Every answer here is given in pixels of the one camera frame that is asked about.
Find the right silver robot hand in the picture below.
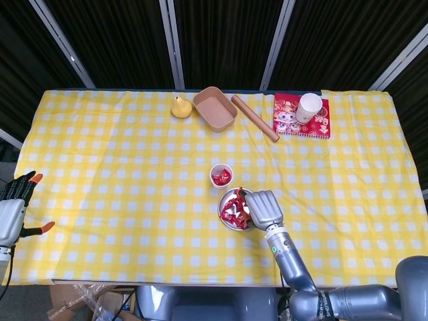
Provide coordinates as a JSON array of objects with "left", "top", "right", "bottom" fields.
[{"left": 243, "top": 190, "right": 286, "bottom": 232}]

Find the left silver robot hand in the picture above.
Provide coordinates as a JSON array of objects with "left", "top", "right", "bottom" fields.
[{"left": 0, "top": 171, "right": 56, "bottom": 248}]

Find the round steel plate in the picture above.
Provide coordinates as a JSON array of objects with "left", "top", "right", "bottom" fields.
[{"left": 217, "top": 187, "right": 257, "bottom": 231}]

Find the single white paper cup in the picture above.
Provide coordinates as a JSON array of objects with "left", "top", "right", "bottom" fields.
[{"left": 209, "top": 163, "right": 234, "bottom": 191}]

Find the brown cardboard box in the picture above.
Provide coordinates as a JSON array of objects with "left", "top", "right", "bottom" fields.
[{"left": 46, "top": 284, "right": 138, "bottom": 321}]

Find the red spiral notebook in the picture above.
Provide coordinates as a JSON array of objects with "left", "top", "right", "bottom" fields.
[{"left": 272, "top": 92, "right": 332, "bottom": 140}]

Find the brown cardboard tube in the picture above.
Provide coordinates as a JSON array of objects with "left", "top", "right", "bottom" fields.
[{"left": 231, "top": 94, "right": 281, "bottom": 144}]

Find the brown paper food box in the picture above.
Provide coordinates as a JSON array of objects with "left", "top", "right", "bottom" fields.
[{"left": 193, "top": 86, "right": 239, "bottom": 134}]

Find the white paper cup stack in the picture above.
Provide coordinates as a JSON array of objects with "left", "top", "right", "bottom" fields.
[{"left": 295, "top": 93, "right": 324, "bottom": 124}]

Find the grey robot torso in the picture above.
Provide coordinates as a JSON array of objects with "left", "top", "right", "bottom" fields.
[{"left": 135, "top": 285, "right": 280, "bottom": 321}]

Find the clear plastic wrap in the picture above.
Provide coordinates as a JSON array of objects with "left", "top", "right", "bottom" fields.
[{"left": 68, "top": 284, "right": 121, "bottom": 321}]

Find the yellow pear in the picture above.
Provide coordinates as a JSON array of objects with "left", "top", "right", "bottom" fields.
[{"left": 171, "top": 96, "right": 193, "bottom": 119}]

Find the yellow white checkered tablecloth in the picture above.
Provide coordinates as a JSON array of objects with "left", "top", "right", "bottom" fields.
[{"left": 7, "top": 88, "right": 427, "bottom": 287}]

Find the black pleated curtain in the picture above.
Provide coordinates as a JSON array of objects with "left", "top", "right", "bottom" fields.
[{"left": 0, "top": 0, "right": 428, "bottom": 201}]

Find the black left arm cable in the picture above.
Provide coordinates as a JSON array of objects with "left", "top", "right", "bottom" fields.
[{"left": 0, "top": 243, "right": 16, "bottom": 298}]

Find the silver metal frame post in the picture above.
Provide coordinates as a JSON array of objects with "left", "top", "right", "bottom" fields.
[
  {"left": 0, "top": 128, "right": 24, "bottom": 150},
  {"left": 259, "top": 0, "right": 297, "bottom": 91},
  {"left": 158, "top": 0, "right": 186, "bottom": 90},
  {"left": 28, "top": 0, "right": 96, "bottom": 90},
  {"left": 368, "top": 23, "right": 428, "bottom": 92}
]

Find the black printed arm strap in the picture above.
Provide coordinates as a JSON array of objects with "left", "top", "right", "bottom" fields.
[{"left": 319, "top": 289, "right": 334, "bottom": 318}]

